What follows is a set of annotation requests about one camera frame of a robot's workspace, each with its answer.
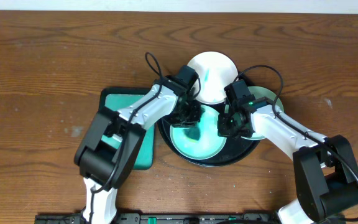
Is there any dark green sponge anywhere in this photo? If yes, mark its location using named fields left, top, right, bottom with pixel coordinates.
left=183, top=126, right=201, bottom=141

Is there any light green plate front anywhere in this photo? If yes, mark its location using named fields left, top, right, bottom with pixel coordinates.
left=170, top=105, right=227, bottom=160

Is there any light green plate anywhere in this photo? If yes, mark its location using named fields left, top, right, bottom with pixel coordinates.
left=170, top=105, right=227, bottom=160
left=224, top=86, right=276, bottom=141

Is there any white plate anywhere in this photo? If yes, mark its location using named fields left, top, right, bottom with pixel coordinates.
left=187, top=52, right=238, bottom=105

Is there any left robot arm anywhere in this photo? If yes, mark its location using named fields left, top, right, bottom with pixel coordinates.
left=74, top=81, right=201, bottom=223

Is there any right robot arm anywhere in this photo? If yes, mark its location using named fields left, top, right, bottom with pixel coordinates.
left=218, top=98, right=358, bottom=223

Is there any black round tray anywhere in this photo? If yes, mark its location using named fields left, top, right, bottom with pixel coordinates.
left=157, top=102, right=259, bottom=167

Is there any green rectangular soapy tray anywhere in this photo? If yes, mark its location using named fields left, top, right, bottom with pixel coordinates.
left=99, top=87, right=155, bottom=170

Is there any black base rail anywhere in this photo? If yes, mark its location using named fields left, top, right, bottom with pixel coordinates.
left=34, top=213, right=281, bottom=224

